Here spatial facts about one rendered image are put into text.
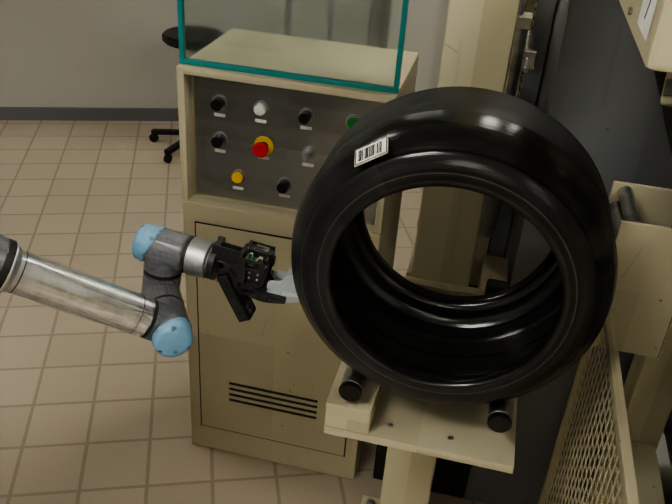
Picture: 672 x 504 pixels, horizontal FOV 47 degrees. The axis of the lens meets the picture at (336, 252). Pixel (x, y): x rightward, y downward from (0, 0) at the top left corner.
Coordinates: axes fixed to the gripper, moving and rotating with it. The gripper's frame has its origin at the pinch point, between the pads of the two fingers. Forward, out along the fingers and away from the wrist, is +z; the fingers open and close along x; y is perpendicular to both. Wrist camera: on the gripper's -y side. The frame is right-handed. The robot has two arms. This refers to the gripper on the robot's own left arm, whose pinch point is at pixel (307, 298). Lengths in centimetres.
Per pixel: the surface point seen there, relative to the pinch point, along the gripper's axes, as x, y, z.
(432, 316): 14.5, -5.7, 24.7
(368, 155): -10.7, 37.3, 6.5
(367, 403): -8.1, -13.9, 16.7
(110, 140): 271, -125, -177
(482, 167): -11.4, 40.7, 23.8
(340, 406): -10.3, -14.7, 12.0
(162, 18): 315, -58, -168
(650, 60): -35, 67, 36
